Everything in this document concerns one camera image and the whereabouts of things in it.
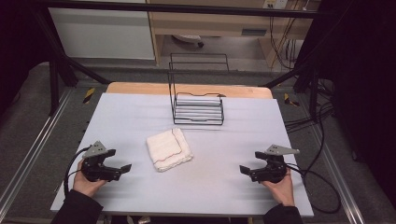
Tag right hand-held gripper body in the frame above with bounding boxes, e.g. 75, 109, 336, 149
263, 144, 301, 184

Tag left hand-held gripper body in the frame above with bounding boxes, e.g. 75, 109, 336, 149
81, 140, 110, 183

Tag white towel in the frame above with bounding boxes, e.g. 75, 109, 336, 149
146, 127, 194, 173

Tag black wire rack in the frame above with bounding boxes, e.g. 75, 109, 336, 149
167, 52, 231, 126

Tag person's right hand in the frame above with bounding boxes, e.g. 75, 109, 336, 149
261, 169, 296, 207

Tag person's left hand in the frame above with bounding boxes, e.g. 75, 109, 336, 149
72, 159, 108, 199

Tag pale grey table cover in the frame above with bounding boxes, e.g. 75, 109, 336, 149
49, 92, 315, 217

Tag yellow black floor tape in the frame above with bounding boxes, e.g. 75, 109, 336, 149
82, 87, 96, 105
283, 92, 300, 107

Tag wooden table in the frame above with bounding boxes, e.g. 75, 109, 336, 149
106, 81, 274, 100

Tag white cabinet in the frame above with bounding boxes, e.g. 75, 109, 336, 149
48, 7, 156, 61

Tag office chair base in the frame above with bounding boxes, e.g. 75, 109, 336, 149
172, 34, 205, 49

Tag light wooden desk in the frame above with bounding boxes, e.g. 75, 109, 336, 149
146, 0, 321, 66

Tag white power outlet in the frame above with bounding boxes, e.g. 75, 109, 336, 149
262, 0, 289, 9

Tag left hand-held gripper black cable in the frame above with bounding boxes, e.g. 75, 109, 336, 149
63, 146, 92, 197

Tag hand-held gripper black cable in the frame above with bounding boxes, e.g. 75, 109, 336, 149
63, 146, 92, 197
286, 162, 342, 215

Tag right hand-held gripper black cable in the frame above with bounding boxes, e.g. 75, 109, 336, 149
286, 162, 342, 215

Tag bundle of black floor cables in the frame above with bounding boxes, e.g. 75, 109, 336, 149
284, 77, 335, 134

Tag aluminium floor rail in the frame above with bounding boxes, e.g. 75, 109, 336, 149
0, 90, 74, 213
311, 124, 365, 224

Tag hanging desk cables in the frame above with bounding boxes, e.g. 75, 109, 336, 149
269, 0, 309, 71

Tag black metal frame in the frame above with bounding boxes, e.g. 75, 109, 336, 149
31, 0, 325, 122

